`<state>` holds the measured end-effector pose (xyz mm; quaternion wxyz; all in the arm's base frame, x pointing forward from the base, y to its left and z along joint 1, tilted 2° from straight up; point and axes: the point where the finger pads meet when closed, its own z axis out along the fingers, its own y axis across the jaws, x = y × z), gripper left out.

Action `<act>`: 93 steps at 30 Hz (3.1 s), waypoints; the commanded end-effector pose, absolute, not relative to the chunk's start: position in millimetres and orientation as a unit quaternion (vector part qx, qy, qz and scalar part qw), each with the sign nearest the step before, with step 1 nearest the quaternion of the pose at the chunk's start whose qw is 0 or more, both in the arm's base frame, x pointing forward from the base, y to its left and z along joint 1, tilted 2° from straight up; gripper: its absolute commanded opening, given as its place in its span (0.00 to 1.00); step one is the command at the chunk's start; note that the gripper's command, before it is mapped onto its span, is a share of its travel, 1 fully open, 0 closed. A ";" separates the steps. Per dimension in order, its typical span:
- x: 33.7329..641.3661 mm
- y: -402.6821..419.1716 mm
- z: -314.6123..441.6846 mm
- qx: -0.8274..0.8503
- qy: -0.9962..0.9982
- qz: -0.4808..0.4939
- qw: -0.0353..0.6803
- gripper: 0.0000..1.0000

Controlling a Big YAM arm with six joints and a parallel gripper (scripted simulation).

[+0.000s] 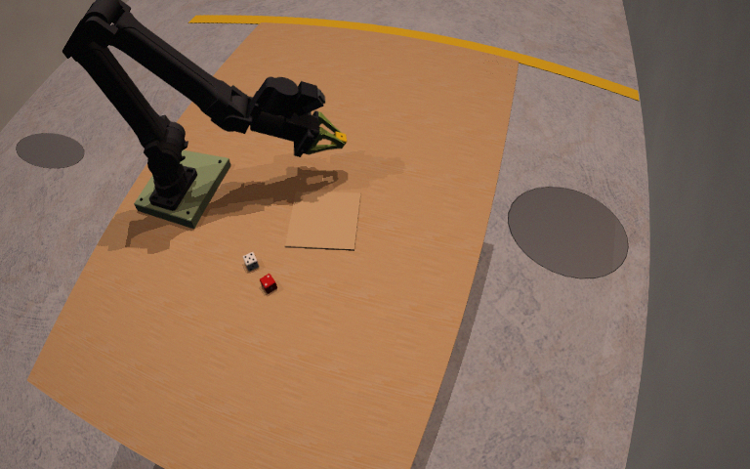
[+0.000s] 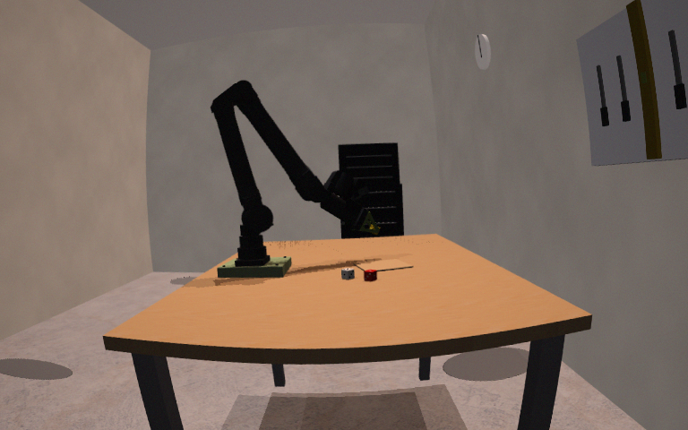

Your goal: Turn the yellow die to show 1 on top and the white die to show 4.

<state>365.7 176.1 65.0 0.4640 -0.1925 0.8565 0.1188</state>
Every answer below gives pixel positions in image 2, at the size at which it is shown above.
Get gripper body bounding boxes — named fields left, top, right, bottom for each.
left=334, top=201, right=368, bottom=230

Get white die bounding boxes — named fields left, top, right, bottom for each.
left=341, top=268, right=355, bottom=280

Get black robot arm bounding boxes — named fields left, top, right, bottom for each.
left=211, top=81, right=369, bottom=267

